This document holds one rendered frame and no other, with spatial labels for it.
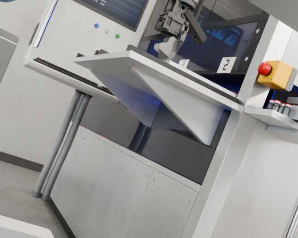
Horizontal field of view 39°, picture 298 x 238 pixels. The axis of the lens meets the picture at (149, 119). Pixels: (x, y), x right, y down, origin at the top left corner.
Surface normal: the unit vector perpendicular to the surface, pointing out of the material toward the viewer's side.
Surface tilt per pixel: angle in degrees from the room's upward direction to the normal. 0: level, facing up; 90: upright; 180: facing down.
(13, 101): 90
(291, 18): 180
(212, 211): 90
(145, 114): 90
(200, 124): 90
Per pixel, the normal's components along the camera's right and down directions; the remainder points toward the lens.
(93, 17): 0.35, 0.09
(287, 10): -0.38, 0.92
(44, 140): 0.55, 0.18
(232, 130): -0.84, -0.37
